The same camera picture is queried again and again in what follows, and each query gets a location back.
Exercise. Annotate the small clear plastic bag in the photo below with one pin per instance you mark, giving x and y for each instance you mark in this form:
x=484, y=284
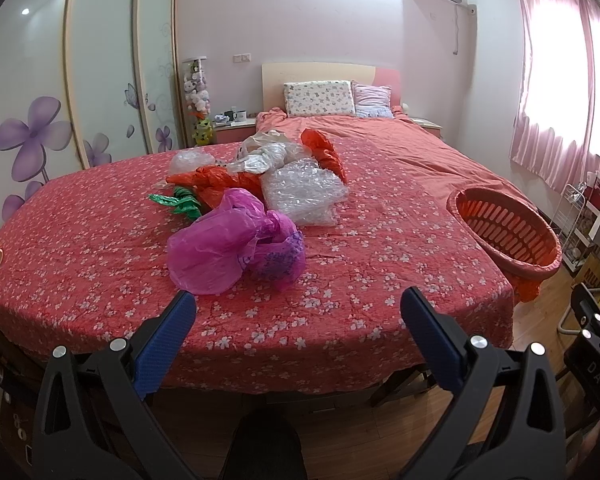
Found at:
x=189, y=160

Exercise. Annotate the beige and pink headboard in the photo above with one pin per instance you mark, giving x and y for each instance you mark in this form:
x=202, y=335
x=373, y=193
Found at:
x=274, y=75

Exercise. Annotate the right bedside nightstand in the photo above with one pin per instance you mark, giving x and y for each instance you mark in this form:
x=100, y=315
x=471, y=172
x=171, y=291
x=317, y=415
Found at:
x=430, y=127

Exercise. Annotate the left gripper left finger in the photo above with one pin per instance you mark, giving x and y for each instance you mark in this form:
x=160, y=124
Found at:
x=92, y=420

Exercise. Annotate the white mug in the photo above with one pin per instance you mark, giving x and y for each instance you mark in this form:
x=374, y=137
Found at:
x=240, y=116

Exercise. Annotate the pink striped pillow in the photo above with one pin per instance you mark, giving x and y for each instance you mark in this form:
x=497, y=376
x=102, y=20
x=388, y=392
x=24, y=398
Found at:
x=372, y=101

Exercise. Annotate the hanging plush toy column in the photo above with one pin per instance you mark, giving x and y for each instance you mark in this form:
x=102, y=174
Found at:
x=196, y=94

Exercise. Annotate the white floral pillow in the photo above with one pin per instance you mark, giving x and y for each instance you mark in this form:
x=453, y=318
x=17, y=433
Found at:
x=319, y=98

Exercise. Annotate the pink window curtain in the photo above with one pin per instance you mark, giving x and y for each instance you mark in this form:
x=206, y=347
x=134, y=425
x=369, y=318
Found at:
x=557, y=126

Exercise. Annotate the wardrobe with purple flowers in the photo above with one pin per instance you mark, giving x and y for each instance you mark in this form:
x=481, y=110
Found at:
x=83, y=83

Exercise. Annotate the orange plastic laundry basket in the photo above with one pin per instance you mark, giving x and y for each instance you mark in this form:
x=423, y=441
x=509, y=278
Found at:
x=519, y=241

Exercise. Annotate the green foil wrapper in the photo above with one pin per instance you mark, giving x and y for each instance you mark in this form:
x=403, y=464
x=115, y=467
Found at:
x=182, y=201

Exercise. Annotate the white translucent plastic bag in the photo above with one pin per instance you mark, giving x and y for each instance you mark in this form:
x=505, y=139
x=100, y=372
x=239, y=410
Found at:
x=259, y=159

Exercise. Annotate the beige crumpled bag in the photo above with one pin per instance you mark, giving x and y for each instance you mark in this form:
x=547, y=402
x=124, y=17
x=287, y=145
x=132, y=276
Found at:
x=260, y=139

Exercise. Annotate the small orange plastic bag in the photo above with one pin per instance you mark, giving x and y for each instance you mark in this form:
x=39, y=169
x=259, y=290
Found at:
x=323, y=151

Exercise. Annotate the red floral bedspread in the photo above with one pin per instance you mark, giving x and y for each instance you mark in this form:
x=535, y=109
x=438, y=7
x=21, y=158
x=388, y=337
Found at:
x=89, y=257

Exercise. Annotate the yellow green plush toy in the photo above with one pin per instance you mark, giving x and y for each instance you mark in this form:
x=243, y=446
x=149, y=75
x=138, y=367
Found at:
x=203, y=132

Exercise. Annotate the large orange plastic bag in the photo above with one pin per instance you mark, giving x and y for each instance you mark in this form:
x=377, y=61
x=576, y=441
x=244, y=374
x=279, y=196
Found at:
x=210, y=182

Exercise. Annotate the white wall socket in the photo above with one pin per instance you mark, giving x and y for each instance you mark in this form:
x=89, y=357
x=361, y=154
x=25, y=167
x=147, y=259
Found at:
x=242, y=58

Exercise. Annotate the pink left nightstand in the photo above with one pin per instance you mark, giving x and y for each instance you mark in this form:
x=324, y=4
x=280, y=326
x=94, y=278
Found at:
x=234, y=131

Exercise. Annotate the salmon pink duvet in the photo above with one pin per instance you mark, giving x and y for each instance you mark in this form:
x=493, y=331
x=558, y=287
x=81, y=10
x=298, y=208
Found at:
x=439, y=168

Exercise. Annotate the magenta plastic bag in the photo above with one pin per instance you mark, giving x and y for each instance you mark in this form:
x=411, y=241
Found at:
x=239, y=236

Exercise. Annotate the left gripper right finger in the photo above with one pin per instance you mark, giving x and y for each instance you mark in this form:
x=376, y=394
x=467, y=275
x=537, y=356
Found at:
x=505, y=418

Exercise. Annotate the white metal storage rack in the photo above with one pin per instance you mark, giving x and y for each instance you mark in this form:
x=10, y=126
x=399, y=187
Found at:
x=576, y=221

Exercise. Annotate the clear bubble wrap sheet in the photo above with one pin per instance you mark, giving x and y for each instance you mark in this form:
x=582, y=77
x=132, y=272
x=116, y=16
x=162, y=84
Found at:
x=305, y=192

